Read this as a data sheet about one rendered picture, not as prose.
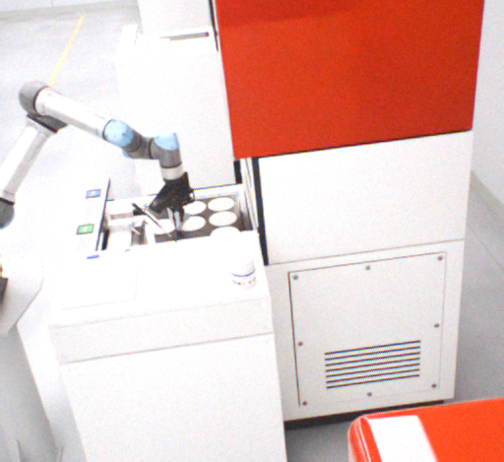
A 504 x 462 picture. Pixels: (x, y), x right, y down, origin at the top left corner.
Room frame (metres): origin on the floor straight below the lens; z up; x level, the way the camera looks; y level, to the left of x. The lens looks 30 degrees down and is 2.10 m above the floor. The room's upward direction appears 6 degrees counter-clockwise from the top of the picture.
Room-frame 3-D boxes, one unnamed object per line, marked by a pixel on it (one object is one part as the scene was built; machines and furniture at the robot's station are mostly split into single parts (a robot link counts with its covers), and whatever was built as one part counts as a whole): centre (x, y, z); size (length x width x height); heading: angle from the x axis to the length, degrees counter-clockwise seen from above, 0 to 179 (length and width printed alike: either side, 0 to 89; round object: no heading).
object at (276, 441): (1.96, 0.32, 0.41); 0.97 x 0.64 x 0.82; 3
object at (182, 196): (2.02, 0.25, 1.05); 0.09 x 0.08 x 0.12; 135
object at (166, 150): (2.01, 0.26, 1.21); 0.09 x 0.08 x 0.11; 70
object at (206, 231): (2.05, 0.22, 0.90); 0.34 x 0.34 x 0.01; 3
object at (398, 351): (2.27, -0.33, 0.41); 0.82 x 0.71 x 0.82; 3
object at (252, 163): (2.25, 0.01, 1.02); 0.82 x 0.03 x 0.40; 3
